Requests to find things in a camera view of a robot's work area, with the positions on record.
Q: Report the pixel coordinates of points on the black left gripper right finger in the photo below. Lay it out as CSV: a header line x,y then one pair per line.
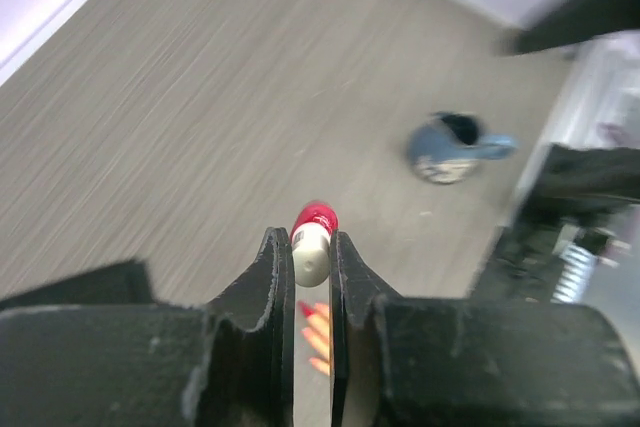
x,y
401,361

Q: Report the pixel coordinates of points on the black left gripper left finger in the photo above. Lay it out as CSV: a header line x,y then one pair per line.
x,y
98,349

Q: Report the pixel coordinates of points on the white nail polish cap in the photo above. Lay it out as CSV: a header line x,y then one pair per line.
x,y
310,251

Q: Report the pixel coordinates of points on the red nail polish bottle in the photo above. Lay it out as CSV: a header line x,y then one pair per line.
x,y
318,212

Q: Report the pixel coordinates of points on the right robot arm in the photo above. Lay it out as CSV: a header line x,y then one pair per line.
x,y
561,23

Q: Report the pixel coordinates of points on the mannequin hand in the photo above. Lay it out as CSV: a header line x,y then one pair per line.
x,y
317,334

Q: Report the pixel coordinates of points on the blue ceramic mug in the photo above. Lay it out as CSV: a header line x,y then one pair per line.
x,y
450,147

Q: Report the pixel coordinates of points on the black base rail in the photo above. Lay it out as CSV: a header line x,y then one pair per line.
x,y
550,249

